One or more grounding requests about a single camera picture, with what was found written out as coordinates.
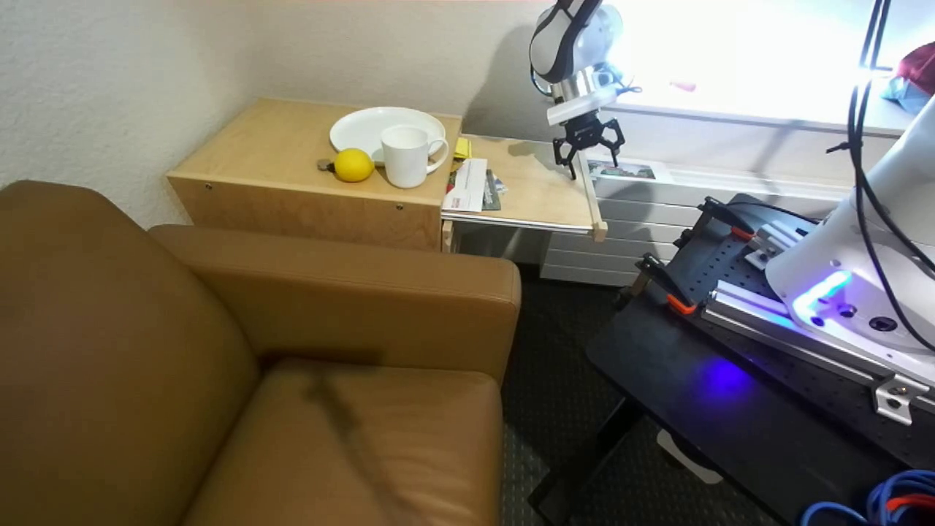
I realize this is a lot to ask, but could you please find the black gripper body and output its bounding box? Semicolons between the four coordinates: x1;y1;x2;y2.
549;115;628;165

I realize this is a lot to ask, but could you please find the wooden drawer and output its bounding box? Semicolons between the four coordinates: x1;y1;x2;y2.
438;131;615;240

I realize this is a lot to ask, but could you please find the grey flat item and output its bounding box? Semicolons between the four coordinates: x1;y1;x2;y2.
479;167;506;213

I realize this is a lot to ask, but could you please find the white flat box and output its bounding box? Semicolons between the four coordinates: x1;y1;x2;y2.
441;155;496;221

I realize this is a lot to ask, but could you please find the light wooden drawer cabinet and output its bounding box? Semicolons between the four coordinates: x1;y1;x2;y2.
163;95;467;256

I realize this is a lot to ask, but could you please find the orange black clamp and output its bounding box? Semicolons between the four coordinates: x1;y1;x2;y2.
635;251;705;321
695;193;767;248

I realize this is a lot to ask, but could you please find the white windowsill shelf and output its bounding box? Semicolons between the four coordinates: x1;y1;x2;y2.
601;72;935;142

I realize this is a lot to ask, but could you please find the white mug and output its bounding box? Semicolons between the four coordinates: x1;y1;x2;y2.
378;121;454;193

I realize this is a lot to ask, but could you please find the white bowl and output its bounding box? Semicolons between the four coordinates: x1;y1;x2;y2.
328;104;454;167

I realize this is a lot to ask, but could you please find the yellow lemon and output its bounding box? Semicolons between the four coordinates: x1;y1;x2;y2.
331;148;379;188

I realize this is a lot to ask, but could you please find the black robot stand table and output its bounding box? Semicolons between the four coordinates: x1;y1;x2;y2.
525;191;935;526

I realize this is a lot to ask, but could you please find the red object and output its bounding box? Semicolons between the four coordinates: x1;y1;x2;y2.
885;39;935;118

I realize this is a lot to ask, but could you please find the brown leather armchair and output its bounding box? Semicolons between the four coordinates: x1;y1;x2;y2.
0;178;525;526

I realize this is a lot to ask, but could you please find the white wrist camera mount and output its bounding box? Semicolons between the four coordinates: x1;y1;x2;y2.
544;89;615;129

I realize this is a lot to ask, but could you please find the white wall heater unit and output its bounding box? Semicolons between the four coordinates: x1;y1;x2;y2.
534;150;853;292

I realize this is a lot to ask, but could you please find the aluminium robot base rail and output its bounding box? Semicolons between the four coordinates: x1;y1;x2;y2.
636;191;935;430

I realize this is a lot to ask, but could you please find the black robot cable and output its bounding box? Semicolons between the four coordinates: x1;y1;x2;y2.
823;0;935;358

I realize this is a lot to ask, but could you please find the blue cable coil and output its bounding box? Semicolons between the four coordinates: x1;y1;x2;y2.
799;467;935;526

